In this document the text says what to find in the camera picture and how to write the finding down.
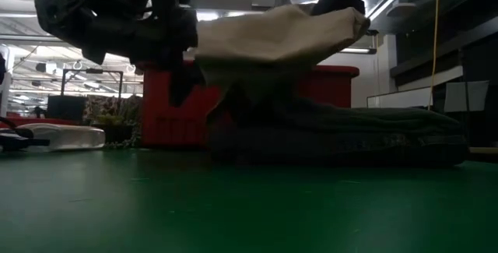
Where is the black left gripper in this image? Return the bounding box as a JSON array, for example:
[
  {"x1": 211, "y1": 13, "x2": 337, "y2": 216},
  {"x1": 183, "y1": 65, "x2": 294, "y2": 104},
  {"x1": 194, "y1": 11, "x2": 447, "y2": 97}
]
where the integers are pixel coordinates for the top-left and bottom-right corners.
[{"x1": 88, "y1": 0, "x2": 205, "y2": 108}]

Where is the green table mat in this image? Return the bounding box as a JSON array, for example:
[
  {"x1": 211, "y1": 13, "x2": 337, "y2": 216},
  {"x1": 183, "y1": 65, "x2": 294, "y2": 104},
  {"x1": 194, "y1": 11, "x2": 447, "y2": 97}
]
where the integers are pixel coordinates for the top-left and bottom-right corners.
[{"x1": 0, "y1": 146, "x2": 498, "y2": 253}]

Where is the red plastic laundry bin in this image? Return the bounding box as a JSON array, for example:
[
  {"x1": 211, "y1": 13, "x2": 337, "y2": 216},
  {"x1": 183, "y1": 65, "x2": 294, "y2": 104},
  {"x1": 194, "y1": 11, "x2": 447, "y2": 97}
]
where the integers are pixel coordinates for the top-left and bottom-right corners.
[{"x1": 140, "y1": 59, "x2": 360, "y2": 148}]

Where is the black metal rack frame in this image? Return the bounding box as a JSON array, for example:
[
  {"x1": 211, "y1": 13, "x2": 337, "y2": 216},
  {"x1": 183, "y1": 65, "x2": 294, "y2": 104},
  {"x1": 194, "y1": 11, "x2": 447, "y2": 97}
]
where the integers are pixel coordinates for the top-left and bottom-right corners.
[{"x1": 60, "y1": 68, "x2": 125, "y2": 99}]

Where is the red low counter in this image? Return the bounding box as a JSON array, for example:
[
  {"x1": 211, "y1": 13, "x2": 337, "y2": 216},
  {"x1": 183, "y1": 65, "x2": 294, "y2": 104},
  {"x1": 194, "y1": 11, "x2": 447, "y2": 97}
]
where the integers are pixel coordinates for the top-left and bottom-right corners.
[{"x1": 0, "y1": 116, "x2": 79, "y2": 128}]

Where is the white box with orange label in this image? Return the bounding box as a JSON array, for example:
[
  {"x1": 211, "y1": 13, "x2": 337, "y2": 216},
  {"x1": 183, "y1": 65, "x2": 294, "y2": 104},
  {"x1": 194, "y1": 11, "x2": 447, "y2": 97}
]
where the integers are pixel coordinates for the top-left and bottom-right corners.
[{"x1": 16, "y1": 121, "x2": 107, "y2": 153}]

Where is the dark green shirt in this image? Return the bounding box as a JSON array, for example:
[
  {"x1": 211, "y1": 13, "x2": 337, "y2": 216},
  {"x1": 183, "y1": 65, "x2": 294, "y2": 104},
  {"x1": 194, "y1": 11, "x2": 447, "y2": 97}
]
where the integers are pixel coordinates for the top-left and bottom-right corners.
[{"x1": 205, "y1": 96, "x2": 465, "y2": 139}]

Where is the long strip ceiling light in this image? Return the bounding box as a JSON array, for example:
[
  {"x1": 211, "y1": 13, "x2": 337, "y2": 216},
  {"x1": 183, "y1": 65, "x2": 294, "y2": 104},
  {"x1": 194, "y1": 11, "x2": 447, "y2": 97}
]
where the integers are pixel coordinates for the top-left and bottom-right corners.
[{"x1": 339, "y1": 46, "x2": 377, "y2": 55}]

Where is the beige garment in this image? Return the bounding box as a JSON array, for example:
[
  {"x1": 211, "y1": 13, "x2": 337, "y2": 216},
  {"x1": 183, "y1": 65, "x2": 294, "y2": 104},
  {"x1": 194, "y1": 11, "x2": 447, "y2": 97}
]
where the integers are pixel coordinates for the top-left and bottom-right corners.
[{"x1": 193, "y1": 3, "x2": 371, "y2": 108}]

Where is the yellow hanging cord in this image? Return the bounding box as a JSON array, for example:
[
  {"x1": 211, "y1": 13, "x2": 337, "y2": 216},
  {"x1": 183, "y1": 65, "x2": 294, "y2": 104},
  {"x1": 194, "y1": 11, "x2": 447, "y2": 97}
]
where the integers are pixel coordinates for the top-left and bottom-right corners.
[{"x1": 427, "y1": 0, "x2": 440, "y2": 111}]

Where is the small potted succulent plant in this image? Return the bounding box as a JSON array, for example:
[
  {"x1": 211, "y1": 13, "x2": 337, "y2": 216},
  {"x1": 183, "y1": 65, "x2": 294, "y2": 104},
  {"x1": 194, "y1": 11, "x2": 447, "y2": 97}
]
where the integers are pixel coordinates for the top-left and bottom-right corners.
[{"x1": 82, "y1": 94, "x2": 143, "y2": 149}]

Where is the white paper sheet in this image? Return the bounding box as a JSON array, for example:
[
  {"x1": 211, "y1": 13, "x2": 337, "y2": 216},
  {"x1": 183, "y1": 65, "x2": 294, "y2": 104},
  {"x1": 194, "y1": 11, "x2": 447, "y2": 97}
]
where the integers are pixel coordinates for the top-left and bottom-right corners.
[{"x1": 444, "y1": 80, "x2": 489, "y2": 114}]

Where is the black monitor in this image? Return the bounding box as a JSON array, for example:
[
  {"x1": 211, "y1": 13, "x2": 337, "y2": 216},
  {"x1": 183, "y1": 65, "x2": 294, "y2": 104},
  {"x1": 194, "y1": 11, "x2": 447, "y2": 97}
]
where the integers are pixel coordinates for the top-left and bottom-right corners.
[{"x1": 46, "y1": 94, "x2": 89, "y2": 122}]

